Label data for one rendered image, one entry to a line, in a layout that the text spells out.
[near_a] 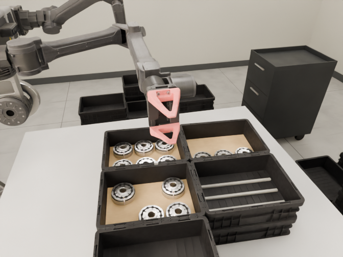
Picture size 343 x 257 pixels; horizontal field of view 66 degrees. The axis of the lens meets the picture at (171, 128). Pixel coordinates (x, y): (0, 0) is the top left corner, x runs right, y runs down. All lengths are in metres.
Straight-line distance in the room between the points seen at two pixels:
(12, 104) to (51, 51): 0.43
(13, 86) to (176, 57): 3.32
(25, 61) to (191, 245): 0.85
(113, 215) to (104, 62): 3.31
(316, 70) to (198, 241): 2.00
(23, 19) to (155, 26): 2.88
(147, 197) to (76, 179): 0.49
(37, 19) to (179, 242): 1.17
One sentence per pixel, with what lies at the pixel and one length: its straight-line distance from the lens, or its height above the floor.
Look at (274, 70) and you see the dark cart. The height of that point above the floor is 0.87.
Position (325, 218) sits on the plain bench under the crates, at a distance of 1.49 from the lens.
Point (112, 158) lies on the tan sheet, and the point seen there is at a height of 0.83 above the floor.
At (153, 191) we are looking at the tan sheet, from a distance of 1.23.
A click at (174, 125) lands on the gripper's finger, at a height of 1.42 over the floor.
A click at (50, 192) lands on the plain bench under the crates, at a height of 0.70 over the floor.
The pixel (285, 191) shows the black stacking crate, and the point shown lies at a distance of 1.28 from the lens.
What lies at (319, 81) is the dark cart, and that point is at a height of 0.72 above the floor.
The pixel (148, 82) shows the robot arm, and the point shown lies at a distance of 0.65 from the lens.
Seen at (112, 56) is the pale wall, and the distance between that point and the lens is 4.23.
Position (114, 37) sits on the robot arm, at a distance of 1.09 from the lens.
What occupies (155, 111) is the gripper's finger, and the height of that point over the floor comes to 1.45.
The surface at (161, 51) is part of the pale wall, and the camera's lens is 4.28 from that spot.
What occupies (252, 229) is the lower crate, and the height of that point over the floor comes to 0.77.
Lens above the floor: 1.75
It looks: 35 degrees down
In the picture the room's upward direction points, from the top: straight up
